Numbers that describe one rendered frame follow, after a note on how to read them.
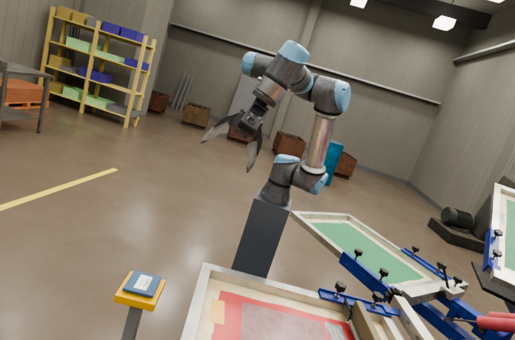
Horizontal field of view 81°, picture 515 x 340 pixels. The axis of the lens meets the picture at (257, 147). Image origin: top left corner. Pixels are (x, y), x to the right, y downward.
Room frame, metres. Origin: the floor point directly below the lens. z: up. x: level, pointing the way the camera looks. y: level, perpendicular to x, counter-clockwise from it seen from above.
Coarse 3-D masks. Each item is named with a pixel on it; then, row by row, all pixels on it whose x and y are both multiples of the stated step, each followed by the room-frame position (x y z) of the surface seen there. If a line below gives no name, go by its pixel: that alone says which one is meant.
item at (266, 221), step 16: (256, 208) 1.37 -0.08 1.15; (272, 208) 1.36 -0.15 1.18; (288, 208) 1.38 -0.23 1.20; (256, 224) 1.37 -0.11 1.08; (272, 224) 1.36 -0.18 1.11; (240, 240) 1.37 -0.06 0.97; (256, 240) 1.36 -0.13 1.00; (272, 240) 1.35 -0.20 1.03; (240, 256) 1.37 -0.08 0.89; (256, 256) 1.36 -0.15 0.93; (272, 256) 1.35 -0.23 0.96; (256, 272) 1.36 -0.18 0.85
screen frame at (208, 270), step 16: (208, 272) 1.03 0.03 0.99; (224, 272) 1.06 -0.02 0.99; (240, 272) 1.09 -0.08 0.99; (256, 288) 1.06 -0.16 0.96; (272, 288) 1.07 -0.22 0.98; (288, 288) 1.09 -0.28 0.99; (192, 304) 0.85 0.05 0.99; (320, 304) 1.08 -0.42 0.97; (336, 304) 1.09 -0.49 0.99; (192, 320) 0.79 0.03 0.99; (384, 320) 1.08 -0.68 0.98; (192, 336) 0.73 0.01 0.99; (400, 336) 1.01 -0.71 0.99
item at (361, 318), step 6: (354, 306) 1.03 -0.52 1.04; (360, 306) 1.00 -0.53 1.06; (354, 312) 1.01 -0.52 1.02; (360, 312) 0.98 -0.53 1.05; (366, 312) 0.98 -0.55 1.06; (354, 318) 1.00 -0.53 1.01; (360, 318) 0.97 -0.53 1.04; (366, 318) 0.95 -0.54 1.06; (354, 324) 0.99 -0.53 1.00; (360, 324) 0.95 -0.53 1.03; (366, 324) 0.92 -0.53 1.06; (372, 324) 0.93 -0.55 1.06; (360, 330) 0.94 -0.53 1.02; (366, 330) 0.91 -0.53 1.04; (372, 330) 0.90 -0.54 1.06; (360, 336) 0.93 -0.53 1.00; (366, 336) 0.90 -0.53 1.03; (372, 336) 0.87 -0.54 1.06; (378, 336) 0.88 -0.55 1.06
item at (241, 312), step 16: (240, 304) 0.96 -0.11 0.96; (256, 304) 0.99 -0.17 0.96; (272, 304) 1.01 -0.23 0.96; (240, 320) 0.89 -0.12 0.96; (256, 320) 0.91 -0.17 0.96; (272, 320) 0.93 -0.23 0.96; (288, 320) 0.96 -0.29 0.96; (304, 320) 0.98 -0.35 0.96; (320, 320) 1.01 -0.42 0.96; (336, 320) 1.04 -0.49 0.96; (240, 336) 0.82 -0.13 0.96; (256, 336) 0.84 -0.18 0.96; (272, 336) 0.86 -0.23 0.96; (288, 336) 0.88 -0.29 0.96; (304, 336) 0.90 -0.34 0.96; (320, 336) 0.93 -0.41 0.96; (352, 336) 0.98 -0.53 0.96
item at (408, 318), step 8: (400, 296) 1.19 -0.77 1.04; (392, 304) 1.18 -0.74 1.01; (400, 304) 1.14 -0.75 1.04; (408, 304) 1.15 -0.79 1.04; (400, 312) 1.13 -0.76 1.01; (408, 312) 1.09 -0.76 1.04; (400, 320) 1.10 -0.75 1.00; (408, 320) 1.06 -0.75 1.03; (416, 320) 1.06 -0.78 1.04; (408, 328) 1.04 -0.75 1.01; (416, 328) 1.01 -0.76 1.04; (424, 328) 1.03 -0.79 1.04; (416, 336) 1.00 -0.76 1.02; (424, 336) 0.98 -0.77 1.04
